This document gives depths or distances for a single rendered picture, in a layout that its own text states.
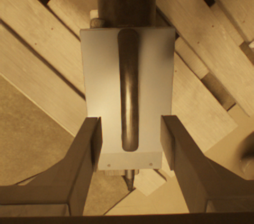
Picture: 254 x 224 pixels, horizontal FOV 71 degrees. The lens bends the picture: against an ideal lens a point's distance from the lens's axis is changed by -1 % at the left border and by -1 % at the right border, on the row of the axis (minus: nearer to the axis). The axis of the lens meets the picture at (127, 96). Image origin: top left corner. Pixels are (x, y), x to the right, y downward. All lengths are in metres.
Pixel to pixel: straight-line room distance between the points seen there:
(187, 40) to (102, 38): 0.33
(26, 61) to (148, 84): 0.39
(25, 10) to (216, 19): 0.52
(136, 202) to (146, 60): 0.79
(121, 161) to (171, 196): 0.59
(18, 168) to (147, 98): 0.79
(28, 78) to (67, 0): 0.24
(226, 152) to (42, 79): 0.77
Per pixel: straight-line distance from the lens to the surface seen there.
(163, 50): 0.28
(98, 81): 0.28
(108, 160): 0.40
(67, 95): 0.55
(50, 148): 0.86
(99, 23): 0.29
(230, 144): 0.89
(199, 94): 0.59
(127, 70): 0.22
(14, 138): 0.90
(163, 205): 1.00
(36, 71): 0.57
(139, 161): 0.40
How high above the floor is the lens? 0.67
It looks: 73 degrees down
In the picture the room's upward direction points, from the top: 178 degrees clockwise
